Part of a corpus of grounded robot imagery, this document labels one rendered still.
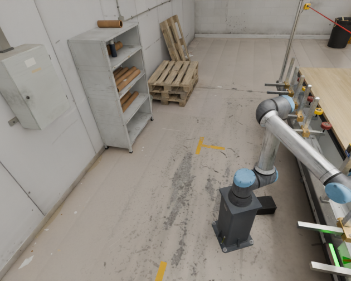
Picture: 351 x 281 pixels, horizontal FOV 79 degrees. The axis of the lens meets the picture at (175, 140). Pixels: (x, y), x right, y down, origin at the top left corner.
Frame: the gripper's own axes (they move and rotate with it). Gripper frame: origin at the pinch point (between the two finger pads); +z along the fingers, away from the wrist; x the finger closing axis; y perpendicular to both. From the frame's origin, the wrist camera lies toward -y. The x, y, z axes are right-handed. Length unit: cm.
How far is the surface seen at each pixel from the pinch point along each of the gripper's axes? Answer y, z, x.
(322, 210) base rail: 39, 31, -4
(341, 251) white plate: 9.9, 27.7, -5.3
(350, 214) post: 21.5, 7.3, -6.0
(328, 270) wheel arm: -8.2, 14.8, 11.3
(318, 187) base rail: 60, 31, -7
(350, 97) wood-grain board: 173, 11, -61
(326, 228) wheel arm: 17.3, 18.5, 3.5
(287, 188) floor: 114, 101, -12
